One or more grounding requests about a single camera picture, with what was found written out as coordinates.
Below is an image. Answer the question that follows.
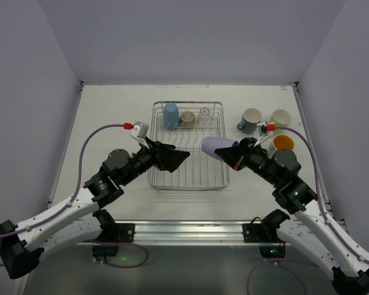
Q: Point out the teal grey mug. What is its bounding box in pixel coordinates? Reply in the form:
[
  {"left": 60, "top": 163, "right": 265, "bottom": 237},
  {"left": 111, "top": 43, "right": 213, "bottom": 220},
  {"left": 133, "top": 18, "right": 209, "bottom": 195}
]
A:
[{"left": 237, "top": 108, "right": 262, "bottom": 135}]

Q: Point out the lavender tumbler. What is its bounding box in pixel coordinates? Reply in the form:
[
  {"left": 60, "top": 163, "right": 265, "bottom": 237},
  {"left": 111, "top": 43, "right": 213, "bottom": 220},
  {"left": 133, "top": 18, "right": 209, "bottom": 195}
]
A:
[{"left": 201, "top": 136, "right": 239, "bottom": 162}]

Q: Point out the white floral mug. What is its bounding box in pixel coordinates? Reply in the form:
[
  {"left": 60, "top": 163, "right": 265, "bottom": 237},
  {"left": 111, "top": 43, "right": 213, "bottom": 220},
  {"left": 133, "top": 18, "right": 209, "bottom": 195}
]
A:
[{"left": 267, "top": 135, "right": 295, "bottom": 157}]

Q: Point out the light green mug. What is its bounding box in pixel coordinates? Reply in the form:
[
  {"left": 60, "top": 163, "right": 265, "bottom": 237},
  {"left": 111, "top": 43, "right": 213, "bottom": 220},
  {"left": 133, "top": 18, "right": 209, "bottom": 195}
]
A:
[{"left": 269, "top": 109, "right": 292, "bottom": 127}]

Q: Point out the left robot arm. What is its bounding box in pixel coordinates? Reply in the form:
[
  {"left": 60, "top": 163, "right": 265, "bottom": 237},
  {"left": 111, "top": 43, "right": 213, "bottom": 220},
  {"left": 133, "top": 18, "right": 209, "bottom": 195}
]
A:
[{"left": 0, "top": 138, "right": 190, "bottom": 280}]

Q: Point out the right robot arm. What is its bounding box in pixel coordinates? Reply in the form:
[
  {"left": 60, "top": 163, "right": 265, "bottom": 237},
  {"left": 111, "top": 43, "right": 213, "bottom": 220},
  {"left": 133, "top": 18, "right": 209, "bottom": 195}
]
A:
[{"left": 215, "top": 138, "right": 369, "bottom": 294}]

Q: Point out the light blue tumbler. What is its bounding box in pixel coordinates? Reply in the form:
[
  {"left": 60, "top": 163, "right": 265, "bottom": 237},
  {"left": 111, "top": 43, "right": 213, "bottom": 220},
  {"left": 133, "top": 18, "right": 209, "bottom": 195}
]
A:
[{"left": 163, "top": 102, "right": 180, "bottom": 130}]

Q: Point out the beige speckled cup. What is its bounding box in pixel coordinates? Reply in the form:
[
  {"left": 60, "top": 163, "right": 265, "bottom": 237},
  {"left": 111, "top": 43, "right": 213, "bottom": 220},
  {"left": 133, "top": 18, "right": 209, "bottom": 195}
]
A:
[{"left": 180, "top": 111, "right": 196, "bottom": 128}]

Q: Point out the clear glass cup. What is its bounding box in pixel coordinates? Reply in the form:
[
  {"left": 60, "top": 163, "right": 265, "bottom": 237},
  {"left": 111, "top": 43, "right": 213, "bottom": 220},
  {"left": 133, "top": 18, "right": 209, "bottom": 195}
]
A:
[{"left": 198, "top": 106, "right": 211, "bottom": 128}]

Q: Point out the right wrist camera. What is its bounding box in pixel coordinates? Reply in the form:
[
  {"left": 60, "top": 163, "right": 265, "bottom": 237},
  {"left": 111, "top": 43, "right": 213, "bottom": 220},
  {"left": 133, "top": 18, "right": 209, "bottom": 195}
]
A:
[{"left": 254, "top": 121, "right": 276, "bottom": 146}]

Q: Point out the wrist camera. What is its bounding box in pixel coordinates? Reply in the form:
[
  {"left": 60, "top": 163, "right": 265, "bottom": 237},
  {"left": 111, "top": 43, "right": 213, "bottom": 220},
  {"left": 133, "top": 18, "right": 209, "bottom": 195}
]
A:
[
  {"left": 254, "top": 121, "right": 276, "bottom": 146},
  {"left": 130, "top": 121, "right": 149, "bottom": 146}
]

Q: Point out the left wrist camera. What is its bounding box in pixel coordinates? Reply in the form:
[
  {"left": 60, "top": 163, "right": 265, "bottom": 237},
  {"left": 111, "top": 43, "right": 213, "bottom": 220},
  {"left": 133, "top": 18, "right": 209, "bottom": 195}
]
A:
[{"left": 130, "top": 121, "right": 149, "bottom": 146}]

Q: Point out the wire dish rack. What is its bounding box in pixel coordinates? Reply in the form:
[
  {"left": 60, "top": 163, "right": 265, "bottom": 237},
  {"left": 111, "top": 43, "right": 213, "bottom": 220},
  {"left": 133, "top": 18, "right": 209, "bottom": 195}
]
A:
[{"left": 148, "top": 101, "right": 229, "bottom": 191}]

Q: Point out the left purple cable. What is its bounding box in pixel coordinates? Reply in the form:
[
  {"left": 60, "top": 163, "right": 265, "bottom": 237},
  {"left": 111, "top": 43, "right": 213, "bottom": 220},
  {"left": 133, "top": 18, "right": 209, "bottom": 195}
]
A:
[{"left": 0, "top": 122, "right": 150, "bottom": 268}]

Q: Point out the purple cable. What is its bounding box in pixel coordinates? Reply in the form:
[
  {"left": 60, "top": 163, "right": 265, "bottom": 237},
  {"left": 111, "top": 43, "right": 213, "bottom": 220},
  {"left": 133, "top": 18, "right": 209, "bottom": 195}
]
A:
[
  {"left": 245, "top": 124, "right": 369, "bottom": 295},
  {"left": 0, "top": 122, "right": 150, "bottom": 268}
]

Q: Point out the aluminium rail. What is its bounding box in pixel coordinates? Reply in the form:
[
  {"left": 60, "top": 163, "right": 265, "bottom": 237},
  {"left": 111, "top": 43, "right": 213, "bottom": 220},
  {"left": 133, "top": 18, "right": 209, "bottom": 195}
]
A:
[{"left": 26, "top": 218, "right": 353, "bottom": 246}]

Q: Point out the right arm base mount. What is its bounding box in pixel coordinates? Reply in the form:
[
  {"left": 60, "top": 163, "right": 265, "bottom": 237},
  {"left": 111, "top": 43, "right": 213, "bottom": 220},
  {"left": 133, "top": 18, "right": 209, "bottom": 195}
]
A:
[{"left": 242, "top": 216, "right": 286, "bottom": 259}]

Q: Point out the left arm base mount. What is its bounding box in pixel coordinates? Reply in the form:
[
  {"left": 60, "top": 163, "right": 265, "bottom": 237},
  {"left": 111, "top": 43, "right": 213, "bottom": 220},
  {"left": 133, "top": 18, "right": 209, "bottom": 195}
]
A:
[{"left": 92, "top": 222, "right": 135, "bottom": 261}]

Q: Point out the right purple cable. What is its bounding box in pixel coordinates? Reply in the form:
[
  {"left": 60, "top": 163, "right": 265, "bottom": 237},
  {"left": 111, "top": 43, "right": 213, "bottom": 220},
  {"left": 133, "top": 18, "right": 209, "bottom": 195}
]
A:
[{"left": 245, "top": 124, "right": 369, "bottom": 295}]

